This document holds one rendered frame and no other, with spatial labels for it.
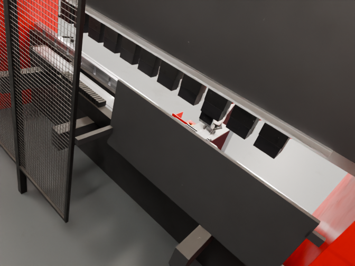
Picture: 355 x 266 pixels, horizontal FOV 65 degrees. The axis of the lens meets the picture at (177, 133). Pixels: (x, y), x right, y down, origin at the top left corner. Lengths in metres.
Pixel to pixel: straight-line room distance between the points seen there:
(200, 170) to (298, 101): 0.53
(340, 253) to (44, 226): 2.00
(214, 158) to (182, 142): 0.18
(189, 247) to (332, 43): 1.07
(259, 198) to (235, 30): 0.76
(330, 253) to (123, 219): 1.77
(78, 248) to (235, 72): 1.69
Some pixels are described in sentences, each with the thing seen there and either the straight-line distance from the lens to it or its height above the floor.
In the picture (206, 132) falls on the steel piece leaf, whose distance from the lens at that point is 1.93.
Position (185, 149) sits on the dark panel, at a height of 1.24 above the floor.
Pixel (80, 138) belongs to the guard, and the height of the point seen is 1.04.
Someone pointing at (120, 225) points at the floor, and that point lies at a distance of 2.48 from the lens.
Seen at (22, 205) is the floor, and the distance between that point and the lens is 2.60.
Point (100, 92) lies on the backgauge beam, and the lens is 2.10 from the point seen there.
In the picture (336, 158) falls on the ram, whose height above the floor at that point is 1.38.
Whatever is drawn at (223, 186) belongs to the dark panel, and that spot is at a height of 1.20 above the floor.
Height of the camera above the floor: 2.02
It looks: 34 degrees down
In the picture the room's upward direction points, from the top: 19 degrees clockwise
